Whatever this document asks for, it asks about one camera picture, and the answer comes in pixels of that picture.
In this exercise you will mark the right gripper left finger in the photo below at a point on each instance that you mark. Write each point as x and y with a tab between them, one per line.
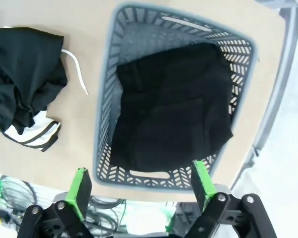
77	198

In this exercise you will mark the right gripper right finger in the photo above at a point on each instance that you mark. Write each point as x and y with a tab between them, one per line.
206	191

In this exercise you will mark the black and white striped garment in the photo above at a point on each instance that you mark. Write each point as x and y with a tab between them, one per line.
37	138

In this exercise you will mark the plain black garment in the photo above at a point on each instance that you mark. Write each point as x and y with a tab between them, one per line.
173	111

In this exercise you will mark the grey plastic lattice basket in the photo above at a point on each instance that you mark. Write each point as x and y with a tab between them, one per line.
107	99

